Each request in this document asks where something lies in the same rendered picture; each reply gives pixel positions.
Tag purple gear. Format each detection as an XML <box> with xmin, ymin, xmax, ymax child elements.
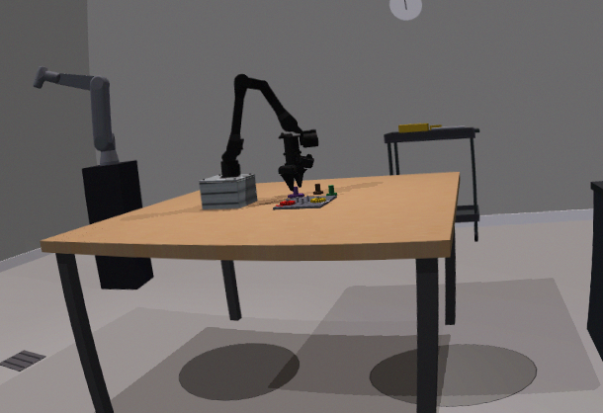
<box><xmin>288</xmin><ymin>187</ymin><xmax>304</xmax><ymax>199</ymax></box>

